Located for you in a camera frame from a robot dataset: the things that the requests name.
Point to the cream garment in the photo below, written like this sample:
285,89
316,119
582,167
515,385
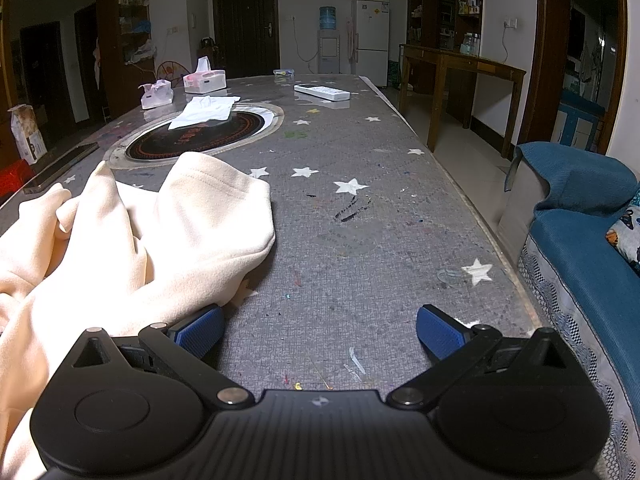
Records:
150,240

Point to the white refrigerator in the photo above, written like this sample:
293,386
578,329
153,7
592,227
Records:
370,35

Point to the wooden archway shelf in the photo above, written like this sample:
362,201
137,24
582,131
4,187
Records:
112,35

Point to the patterned pillow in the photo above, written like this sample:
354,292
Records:
627,232

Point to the red plastic stool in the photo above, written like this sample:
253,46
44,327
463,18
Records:
12,177

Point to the dark wooden door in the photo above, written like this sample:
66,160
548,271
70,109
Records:
245,25

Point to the dark wooden display cabinet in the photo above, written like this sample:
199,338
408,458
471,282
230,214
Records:
445,5

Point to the clear plastic tissue pack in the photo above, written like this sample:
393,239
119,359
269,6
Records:
156,96

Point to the blue sofa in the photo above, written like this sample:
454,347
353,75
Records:
590,270

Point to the white water dispenser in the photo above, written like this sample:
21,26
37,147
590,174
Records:
329,55

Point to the pink tissue box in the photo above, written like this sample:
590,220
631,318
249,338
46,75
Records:
207,82

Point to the round black induction cooker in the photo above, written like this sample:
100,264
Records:
215,135

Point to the white paper bag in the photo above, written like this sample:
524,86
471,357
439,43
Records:
27,132

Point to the green crate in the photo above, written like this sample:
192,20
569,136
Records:
393,74

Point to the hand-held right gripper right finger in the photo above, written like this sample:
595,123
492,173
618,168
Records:
440,332

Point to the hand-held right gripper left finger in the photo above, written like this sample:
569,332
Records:
200,332

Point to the white cloth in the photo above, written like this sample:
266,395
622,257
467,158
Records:
200,112

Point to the brown wooden side table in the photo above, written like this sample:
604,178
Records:
465,62

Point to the grey star-printed table cover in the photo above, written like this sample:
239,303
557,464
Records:
375,240

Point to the white remote control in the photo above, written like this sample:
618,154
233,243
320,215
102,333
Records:
322,92

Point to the floor fan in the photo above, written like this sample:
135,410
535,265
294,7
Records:
172,71

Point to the blue cabinet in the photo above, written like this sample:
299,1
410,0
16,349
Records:
577,120

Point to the blue water bottle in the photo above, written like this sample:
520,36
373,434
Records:
328,19

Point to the small flat packet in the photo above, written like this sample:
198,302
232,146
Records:
282,73

